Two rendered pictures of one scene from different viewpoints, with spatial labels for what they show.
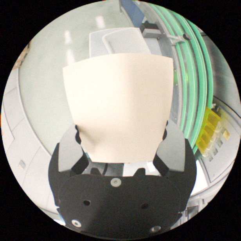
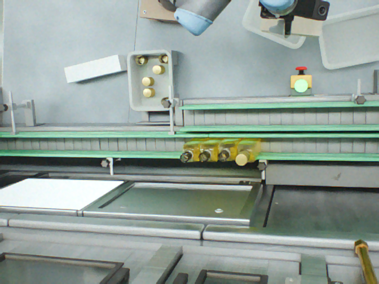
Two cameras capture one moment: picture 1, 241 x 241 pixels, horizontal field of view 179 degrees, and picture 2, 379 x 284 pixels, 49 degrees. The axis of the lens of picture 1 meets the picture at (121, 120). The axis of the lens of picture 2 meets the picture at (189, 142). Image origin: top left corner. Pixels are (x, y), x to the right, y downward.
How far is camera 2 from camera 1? 112 cm
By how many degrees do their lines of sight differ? 22
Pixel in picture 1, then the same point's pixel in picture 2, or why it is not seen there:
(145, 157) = (265, 22)
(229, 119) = (253, 194)
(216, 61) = (347, 196)
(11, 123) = not seen: outside the picture
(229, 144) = (211, 202)
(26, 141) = not seen: outside the picture
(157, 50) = (347, 87)
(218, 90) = (289, 194)
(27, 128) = not seen: outside the picture
